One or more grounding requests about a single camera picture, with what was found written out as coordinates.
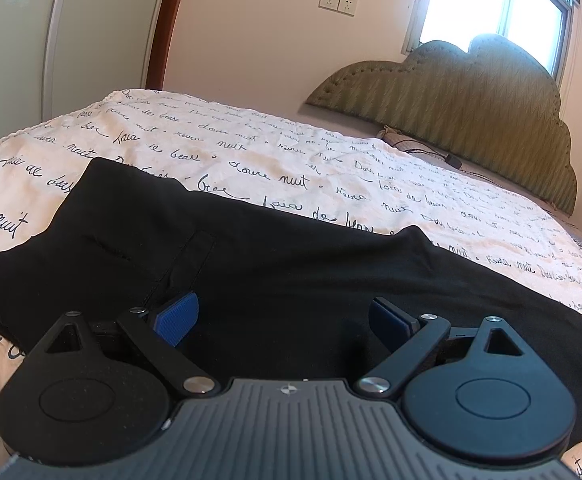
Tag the brown wooden door frame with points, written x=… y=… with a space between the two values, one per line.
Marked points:
x=161 y=42

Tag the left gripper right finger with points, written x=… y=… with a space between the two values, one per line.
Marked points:
x=411 y=341

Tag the olive scalloped headboard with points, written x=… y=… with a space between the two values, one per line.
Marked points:
x=492 y=104

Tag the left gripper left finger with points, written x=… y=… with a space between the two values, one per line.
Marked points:
x=157 y=332

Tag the black pants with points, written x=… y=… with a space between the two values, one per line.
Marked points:
x=281 y=296

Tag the white wardrobe door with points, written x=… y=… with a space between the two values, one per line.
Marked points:
x=57 y=56

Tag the white wall socket plate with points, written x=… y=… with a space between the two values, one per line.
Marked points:
x=329 y=4

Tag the bright window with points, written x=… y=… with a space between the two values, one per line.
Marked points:
x=541 y=27

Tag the white script-print bedspread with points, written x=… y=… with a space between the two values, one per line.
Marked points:
x=287 y=166

